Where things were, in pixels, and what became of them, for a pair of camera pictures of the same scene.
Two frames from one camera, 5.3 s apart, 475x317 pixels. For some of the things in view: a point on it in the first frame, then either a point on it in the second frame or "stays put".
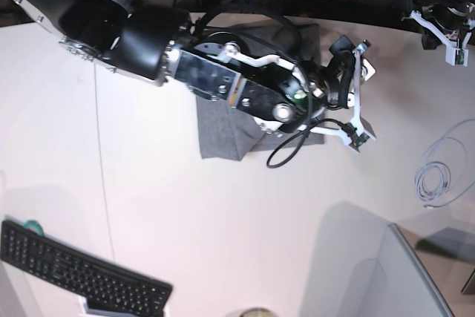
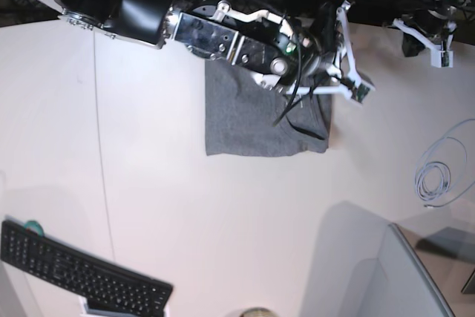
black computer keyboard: (109, 291) stays put
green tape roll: (34, 226) stays put
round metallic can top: (257, 312) stays put
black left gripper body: (336, 79) to (326, 35)
